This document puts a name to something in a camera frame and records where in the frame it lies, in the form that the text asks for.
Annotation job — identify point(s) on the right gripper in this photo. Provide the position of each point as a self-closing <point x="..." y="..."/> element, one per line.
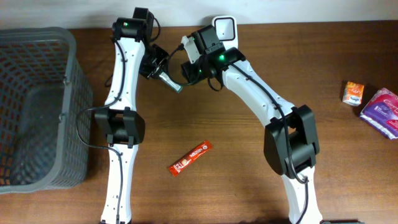
<point x="189" y="72"/>

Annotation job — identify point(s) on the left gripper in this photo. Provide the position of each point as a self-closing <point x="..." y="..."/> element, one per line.
<point x="154" y="63"/>

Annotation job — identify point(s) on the green white gum pack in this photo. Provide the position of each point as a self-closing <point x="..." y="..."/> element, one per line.
<point x="167" y="80"/>

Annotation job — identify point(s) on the red Nescafe coffee sachet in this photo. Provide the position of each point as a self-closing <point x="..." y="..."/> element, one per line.
<point x="189" y="158"/>

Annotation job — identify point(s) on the small orange box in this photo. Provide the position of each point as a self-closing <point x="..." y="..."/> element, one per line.
<point x="353" y="94"/>

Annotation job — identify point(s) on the red purple Carefree pad pack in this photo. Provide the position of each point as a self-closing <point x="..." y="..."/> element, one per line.
<point x="381" y="113"/>

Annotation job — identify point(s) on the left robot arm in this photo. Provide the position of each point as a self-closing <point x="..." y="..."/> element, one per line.
<point x="136" y="55"/>

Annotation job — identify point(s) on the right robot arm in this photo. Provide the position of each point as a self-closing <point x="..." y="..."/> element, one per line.
<point x="290" y="134"/>

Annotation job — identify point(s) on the white barcode scanner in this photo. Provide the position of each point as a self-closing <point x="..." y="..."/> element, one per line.
<point x="226" y="30"/>

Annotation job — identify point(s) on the grey plastic mesh basket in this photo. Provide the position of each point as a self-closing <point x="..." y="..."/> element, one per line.
<point x="43" y="129"/>

